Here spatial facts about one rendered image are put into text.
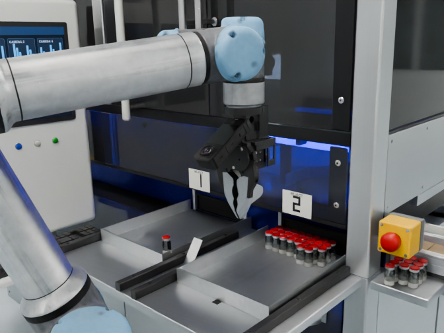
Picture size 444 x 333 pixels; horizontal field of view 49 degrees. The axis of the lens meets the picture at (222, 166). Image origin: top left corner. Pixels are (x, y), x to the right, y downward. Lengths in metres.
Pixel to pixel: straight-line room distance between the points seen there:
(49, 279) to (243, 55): 0.45
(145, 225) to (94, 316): 0.74
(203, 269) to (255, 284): 0.14
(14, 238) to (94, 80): 0.28
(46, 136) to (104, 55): 1.05
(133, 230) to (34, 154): 0.42
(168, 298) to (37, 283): 0.36
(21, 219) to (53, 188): 0.93
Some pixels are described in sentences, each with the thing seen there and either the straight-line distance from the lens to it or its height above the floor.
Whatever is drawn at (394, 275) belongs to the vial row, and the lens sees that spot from 1.16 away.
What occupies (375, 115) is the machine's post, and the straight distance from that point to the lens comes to 1.07.
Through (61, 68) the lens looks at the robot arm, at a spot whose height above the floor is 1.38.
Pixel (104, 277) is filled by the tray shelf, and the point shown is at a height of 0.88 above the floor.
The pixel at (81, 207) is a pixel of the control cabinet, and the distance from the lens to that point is 1.77.
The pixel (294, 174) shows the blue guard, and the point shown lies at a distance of 1.20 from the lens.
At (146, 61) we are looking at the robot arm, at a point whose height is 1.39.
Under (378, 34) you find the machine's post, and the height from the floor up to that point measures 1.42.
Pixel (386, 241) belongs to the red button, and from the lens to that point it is 1.08.
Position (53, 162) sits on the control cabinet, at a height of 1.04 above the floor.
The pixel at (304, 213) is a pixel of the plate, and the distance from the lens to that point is 1.21.
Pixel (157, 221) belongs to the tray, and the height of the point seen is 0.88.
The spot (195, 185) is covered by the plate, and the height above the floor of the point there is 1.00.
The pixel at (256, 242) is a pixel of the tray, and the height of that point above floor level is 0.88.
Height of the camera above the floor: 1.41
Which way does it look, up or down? 14 degrees down
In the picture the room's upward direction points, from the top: 1 degrees counter-clockwise
